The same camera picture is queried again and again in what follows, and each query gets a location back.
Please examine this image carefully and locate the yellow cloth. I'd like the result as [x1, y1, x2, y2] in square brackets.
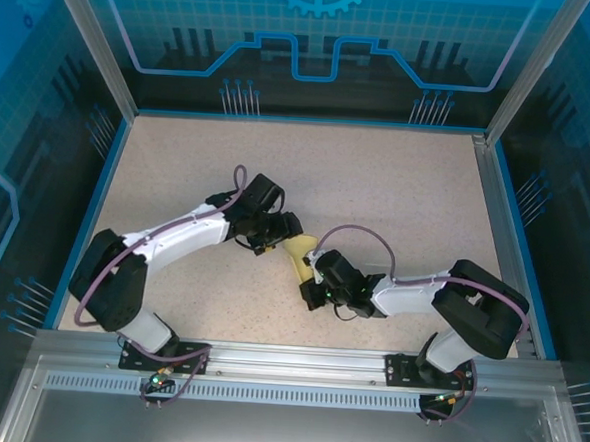
[279, 232, 321, 287]

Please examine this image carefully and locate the slotted aluminium cable duct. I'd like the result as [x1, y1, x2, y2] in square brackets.
[42, 372, 558, 423]

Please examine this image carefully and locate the wide aluminium rail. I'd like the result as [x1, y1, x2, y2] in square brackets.
[33, 328, 566, 399]

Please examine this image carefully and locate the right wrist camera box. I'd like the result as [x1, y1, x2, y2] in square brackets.
[301, 251, 324, 284]

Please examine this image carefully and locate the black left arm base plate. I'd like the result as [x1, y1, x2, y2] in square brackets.
[119, 337, 213, 376]

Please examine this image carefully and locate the aluminium frame post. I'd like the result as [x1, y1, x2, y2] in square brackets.
[35, 0, 145, 120]
[484, 0, 590, 149]

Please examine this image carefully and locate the blue grid print panel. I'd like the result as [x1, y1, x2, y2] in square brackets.
[0, 0, 139, 442]
[481, 0, 590, 442]

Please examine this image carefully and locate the thin black left gripper cable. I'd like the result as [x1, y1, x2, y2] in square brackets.
[232, 234, 266, 258]

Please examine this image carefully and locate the blue gear print panel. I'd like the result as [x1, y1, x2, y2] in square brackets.
[64, 0, 560, 135]

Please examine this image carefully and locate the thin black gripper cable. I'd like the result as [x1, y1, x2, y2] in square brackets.
[232, 234, 266, 258]
[331, 302, 367, 323]

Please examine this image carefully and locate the cable connector with green light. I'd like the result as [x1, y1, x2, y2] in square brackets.
[431, 389, 466, 408]
[146, 366, 175, 393]

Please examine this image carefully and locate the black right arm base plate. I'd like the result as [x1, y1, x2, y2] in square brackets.
[383, 351, 473, 392]

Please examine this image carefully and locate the thin black right gripper cable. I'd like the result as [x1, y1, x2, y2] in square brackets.
[331, 302, 367, 323]

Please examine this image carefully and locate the blue table border strip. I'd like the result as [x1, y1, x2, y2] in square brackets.
[42, 99, 573, 362]

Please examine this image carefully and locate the narrow aluminium rail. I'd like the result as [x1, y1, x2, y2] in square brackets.
[459, 134, 554, 360]

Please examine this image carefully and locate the grey metal sheet tray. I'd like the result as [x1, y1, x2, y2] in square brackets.
[0, 352, 590, 442]

